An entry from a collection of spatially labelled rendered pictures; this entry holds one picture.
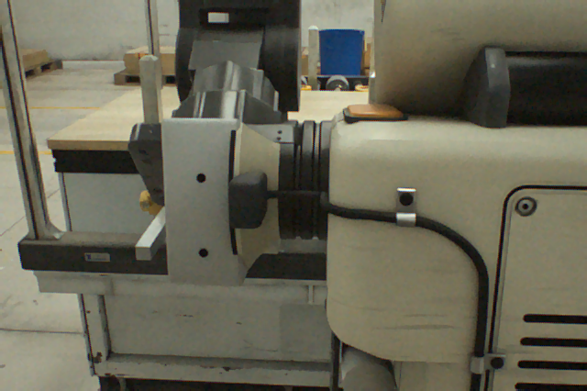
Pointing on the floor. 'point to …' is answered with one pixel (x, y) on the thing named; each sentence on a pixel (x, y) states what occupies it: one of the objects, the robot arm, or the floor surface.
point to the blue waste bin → (341, 51)
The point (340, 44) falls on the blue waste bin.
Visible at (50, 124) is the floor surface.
